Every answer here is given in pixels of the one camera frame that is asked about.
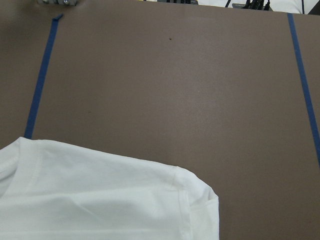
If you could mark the white long-sleeve printed shirt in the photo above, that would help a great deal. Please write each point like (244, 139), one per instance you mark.
(51, 190)

